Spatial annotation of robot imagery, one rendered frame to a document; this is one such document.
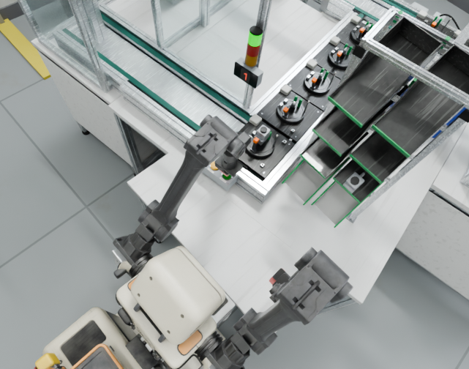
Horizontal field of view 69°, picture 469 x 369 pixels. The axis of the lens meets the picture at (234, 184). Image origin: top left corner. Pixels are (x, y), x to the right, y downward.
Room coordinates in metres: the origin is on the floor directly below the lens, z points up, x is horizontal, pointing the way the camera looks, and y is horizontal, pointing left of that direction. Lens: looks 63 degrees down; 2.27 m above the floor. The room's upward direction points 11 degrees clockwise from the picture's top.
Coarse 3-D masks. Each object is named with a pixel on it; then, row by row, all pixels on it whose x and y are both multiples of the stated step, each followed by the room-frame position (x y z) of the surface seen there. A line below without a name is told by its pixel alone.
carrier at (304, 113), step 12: (276, 96) 1.19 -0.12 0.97; (288, 96) 1.21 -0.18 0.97; (264, 108) 1.10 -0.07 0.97; (276, 108) 1.11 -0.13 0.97; (300, 108) 1.12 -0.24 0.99; (312, 108) 1.16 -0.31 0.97; (264, 120) 1.03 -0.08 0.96; (276, 120) 1.04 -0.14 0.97; (288, 120) 1.04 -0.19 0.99; (300, 120) 1.05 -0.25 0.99; (312, 120) 1.08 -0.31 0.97; (288, 132) 0.99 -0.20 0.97; (300, 132) 1.00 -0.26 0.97
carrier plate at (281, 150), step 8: (248, 128) 0.96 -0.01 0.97; (256, 128) 0.97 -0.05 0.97; (272, 128) 0.99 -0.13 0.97; (272, 136) 0.94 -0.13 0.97; (280, 136) 0.95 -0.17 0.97; (280, 144) 0.91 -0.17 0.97; (288, 144) 0.92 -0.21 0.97; (280, 152) 0.86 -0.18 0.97; (240, 160) 0.78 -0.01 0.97; (248, 160) 0.79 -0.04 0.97; (256, 160) 0.80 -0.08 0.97; (264, 160) 0.81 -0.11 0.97; (272, 160) 0.81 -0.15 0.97; (280, 160) 0.83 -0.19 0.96; (256, 168) 0.76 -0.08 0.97; (264, 168) 0.76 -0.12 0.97; (272, 168) 0.77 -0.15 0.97; (264, 176) 0.72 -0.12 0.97
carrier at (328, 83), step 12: (312, 60) 1.47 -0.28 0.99; (300, 72) 1.38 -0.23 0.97; (312, 72) 1.36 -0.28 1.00; (324, 72) 1.41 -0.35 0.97; (336, 72) 1.32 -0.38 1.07; (288, 84) 1.28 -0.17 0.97; (300, 84) 1.30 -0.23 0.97; (324, 84) 1.31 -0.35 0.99; (336, 84) 1.35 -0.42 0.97; (300, 96) 1.22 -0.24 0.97; (312, 96) 1.24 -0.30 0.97; (324, 96) 1.25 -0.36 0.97; (324, 108) 1.17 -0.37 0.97
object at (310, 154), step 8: (368, 136) 0.79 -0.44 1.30; (312, 144) 0.77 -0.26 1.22; (320, 144) 0.77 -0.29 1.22; (360, 144) 0.77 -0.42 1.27; (304, 152) 0.73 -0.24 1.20; (312, 152) 0.74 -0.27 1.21; (320, 152) 0.74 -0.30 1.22; (328, 152) 0.74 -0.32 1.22; (312, 160) 0.71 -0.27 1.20; (320, 160) 0.71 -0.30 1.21; (328, 160) 0.71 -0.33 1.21; (336, 160) 0.71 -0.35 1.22; (320, 168) 0.68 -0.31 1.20; (328, 168) 0.68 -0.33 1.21
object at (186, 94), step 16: (160, 64) 1.30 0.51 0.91; (176, 64) 1.29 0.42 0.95; (144, 80) 1.17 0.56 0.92; (160, 80) 1.19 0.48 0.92; (176, 80) 1.21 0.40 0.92; (192, 80) 1.21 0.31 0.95; (208, 80) 1.22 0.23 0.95; (160, 96) 1.09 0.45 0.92; (176, 96) 1.11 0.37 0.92; (192, 96) 1.13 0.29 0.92; (208, 96) 1.15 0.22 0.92; (224, 96) 1.13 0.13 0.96; (176, 112) 0.99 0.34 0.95; (192, 112) 1.03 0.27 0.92; (208, 112) 1.05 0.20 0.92; (224, 112) 1.07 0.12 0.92; (240, 112) 1.06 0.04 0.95; (192, 128) 0.92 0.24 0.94; (240, 128) 0.99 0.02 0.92; (256, 176) 0.74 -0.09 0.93
